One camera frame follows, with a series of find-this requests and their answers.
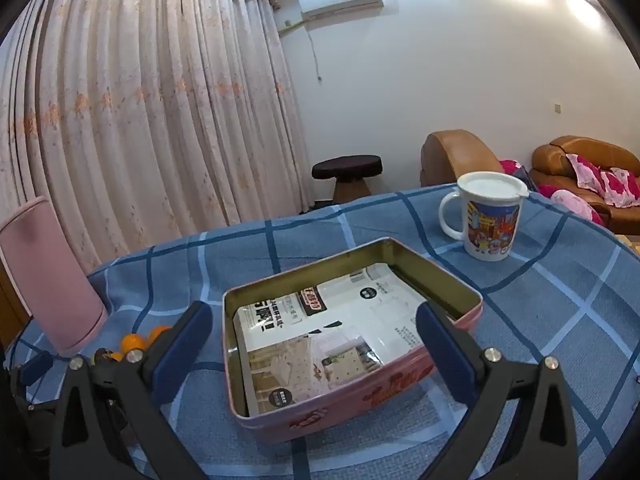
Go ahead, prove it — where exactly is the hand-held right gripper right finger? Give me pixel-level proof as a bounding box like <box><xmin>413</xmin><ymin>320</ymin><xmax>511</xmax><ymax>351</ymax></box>
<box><xmin>416</xmin><ymin>301</ymin><xmax>581</xmax><ymax>480</ymax></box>

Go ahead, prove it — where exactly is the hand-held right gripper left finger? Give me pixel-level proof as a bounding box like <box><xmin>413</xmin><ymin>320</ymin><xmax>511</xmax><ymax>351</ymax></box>
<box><xmin>49</xmin><ymin>301</ymin><xmax>214</xmax><ymax>480</ymax></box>

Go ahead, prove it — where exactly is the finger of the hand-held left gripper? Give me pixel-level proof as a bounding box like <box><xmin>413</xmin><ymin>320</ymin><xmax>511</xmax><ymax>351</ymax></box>
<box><xmin>20</xmin><ymin>351</ymin><xmax>53</xmax><ymax>387</ymax></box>
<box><xmin>91</xmin><ymin>364</ymin><xmax>123</xmax><ymax>401</ymax></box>

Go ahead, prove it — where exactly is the pink metal tin box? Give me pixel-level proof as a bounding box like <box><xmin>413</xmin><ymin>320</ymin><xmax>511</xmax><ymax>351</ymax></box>
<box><xmin>221</xmin><ymin>236</ymin><xmax>484</xmax><ymax>445</ymax></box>

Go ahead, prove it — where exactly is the pink chair back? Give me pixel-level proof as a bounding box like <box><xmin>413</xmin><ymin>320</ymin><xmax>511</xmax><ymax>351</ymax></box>
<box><xmin>0</xmin><ymin>196</ymin><xmax>108</xmax><ymax>358</ymax></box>

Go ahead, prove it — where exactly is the printed paper leaflet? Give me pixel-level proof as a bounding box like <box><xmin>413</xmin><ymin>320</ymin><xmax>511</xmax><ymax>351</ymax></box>
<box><xmin>234</xmin><ymin>261</ymin><xmax>428</xmax><ymax>416</ymax></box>

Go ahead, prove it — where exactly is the white cartoon print mug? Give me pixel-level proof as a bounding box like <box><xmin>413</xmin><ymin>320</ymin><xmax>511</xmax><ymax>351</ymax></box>
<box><xmin>439</xmin><ymin>171</ymin><xmax>529</xmax><ymax>262</ymax></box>

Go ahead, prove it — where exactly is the blue plaid tablecloth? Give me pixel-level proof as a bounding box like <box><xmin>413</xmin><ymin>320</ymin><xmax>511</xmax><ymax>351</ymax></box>
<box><xmin>2</xmin><ymin>187</ymin><xmax>640</xmax><ymax>480</ymax></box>

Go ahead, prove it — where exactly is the white plastic mug lid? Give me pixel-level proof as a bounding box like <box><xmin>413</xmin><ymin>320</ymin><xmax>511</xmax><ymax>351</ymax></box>
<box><xmin>457</xmin><ymin>171</ymin><xmax>529</xmax><ymax>200</ymax></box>

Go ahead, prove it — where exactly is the brown leather armchair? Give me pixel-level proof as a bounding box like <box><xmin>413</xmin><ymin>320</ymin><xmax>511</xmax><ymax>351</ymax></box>
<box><xmin>420</xmin><ymin>130</ymin><xmax>506</xmax><ymax>188</ymax></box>

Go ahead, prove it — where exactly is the round dark stool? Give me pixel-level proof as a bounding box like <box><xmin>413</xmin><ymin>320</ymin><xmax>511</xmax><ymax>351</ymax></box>
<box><xmin>311</xmin><ymin>155</ymin><xmax>383</xmax><ymax>206</ymax></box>

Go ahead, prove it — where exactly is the pink floral cushion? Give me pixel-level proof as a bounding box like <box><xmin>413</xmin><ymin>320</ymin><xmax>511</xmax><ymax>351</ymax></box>
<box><xmin>565</xmin><ymin>152</ymin><xmax>640</xmax><ymax>208</ymax></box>

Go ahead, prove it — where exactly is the brown leather sofa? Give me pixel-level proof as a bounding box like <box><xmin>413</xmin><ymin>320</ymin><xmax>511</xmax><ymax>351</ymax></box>
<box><xmin>530</xmin><ymin>135</ymin><xmax>640</xmax><ymax>236</ymax></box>

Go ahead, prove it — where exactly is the beige floral curtain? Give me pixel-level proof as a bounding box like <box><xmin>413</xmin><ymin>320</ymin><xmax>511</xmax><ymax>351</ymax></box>
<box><xmin>0</xmin><ymin>0</ymin><xmax>316</xmax><ymax>271</ymax></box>

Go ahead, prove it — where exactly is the air conditioner power cord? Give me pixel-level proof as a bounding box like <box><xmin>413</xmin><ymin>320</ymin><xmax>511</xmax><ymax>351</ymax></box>
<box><xmin>307</xmin><ymin>30</ymin><xmax>323</xmax><ymax>82</ymax></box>

